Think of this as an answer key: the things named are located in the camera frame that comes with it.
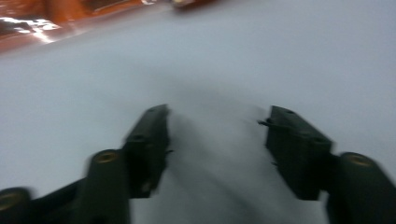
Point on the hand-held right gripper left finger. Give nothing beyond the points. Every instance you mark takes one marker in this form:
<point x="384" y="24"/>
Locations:
<point x="146" y="149"/>

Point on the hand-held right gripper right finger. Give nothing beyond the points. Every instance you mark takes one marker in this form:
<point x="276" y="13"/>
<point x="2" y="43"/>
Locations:
<point x="295" y="149"/>

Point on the orange glossy packet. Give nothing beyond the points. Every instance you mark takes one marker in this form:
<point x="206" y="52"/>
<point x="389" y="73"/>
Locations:
<point x="46" y="18"/>

